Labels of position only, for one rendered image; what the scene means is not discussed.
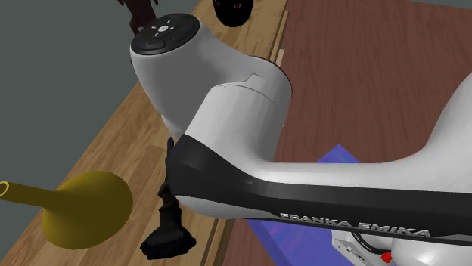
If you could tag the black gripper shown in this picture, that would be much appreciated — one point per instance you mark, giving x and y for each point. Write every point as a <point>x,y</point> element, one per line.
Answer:
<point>170,162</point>

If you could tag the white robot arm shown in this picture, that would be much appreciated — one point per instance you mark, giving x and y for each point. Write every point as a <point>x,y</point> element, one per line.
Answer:
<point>239,110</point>

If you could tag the light wooden table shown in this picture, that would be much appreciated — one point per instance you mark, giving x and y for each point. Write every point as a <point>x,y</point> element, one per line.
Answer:
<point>121,147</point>

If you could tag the black lumpy figure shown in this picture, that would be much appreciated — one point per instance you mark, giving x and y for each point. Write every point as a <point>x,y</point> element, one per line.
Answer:
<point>167,239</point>

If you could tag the yellow long-necked vase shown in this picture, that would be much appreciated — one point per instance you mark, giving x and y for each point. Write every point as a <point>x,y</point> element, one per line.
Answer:
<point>88,210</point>

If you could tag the purple blue robot stand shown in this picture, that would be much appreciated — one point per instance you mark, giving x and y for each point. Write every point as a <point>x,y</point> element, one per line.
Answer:
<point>295,247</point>

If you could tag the dark brown figure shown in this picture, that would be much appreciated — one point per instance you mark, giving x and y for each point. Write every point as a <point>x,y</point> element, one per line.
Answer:
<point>142,13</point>

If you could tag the black round thing, red dots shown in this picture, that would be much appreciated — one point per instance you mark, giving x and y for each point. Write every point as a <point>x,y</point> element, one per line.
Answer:
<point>232,13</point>

